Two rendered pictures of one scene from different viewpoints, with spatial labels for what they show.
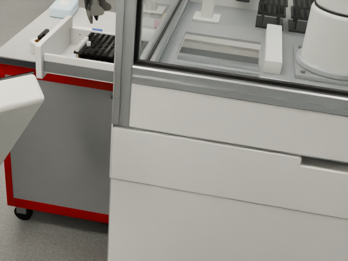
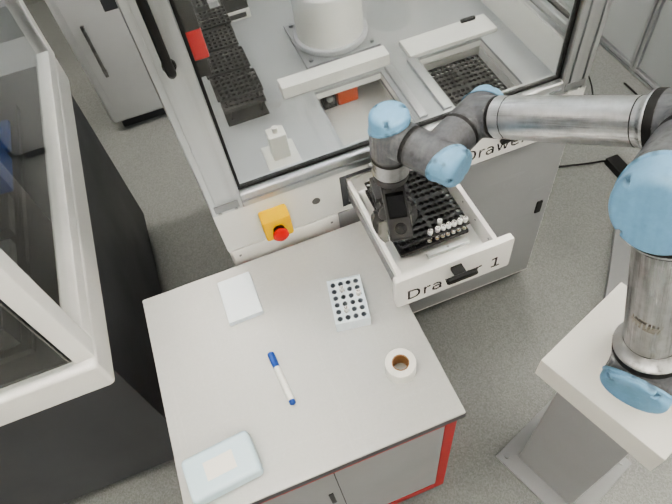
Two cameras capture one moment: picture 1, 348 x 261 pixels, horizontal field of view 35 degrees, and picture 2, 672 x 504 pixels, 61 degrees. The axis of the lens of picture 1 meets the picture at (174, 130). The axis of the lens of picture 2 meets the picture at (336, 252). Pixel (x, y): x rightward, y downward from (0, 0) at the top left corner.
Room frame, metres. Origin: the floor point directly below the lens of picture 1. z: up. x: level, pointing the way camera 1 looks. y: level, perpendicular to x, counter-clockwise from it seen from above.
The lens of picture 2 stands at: (2.10, 0.96, 1.98)
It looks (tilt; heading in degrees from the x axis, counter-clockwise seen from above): 55 degrees down; 251
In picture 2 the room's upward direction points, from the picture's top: 10 degrees counter-clockwise
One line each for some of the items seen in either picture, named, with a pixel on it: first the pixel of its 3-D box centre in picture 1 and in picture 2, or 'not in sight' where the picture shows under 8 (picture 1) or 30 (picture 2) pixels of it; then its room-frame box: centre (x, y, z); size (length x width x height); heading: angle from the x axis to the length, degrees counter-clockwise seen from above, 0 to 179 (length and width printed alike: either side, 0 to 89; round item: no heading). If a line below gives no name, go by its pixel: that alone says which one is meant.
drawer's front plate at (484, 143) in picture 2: not in sight; (503, 137); (1.29, 0.12, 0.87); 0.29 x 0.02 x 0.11; 173
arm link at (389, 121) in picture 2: not in sight; (390, 135); (1.72, 0.29, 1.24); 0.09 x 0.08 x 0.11; 112
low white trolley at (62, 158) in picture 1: (95, 120); (311, 406); (2.04, 0.34, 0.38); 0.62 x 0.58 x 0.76; 173
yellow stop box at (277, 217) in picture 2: not in sight; (276, 223); (1.93, 0.06, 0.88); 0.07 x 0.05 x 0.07; 173
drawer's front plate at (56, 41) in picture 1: (55, 45); (452, 270); (1.64, 0.40, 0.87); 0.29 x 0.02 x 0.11; 173
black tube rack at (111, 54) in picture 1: (116, 56); (414, 210); (1.62, 0.20, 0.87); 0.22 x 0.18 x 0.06; 83
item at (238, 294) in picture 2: not in sight; (240, 298); (2.09, 0.15, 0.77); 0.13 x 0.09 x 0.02; 84
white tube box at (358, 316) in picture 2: not in sight; (348, 302); (1.86, 0.30, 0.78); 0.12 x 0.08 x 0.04; 73
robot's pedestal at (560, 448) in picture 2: not in sight; (593, 423); (1.39, 0.76, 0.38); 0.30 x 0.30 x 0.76; 13
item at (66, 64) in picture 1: (119, 57); (413, 208); (1.62, 0.20, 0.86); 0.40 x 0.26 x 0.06; 83
